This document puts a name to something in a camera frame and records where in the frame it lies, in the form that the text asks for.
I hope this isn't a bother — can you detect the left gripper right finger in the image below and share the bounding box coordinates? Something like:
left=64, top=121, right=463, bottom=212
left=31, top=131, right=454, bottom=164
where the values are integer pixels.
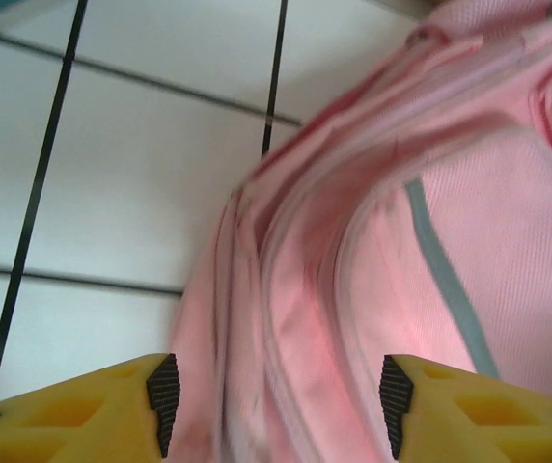
left=376, top=354, right=552, bottom=463

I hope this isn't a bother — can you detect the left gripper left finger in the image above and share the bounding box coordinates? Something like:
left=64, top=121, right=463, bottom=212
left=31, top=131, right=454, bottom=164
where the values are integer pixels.
left=0, top=352, right=180, bottom=463

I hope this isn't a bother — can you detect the pink backpack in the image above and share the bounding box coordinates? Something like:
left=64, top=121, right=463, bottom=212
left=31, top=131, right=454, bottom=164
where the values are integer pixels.
left=167, top=0, right=552, bottom=463

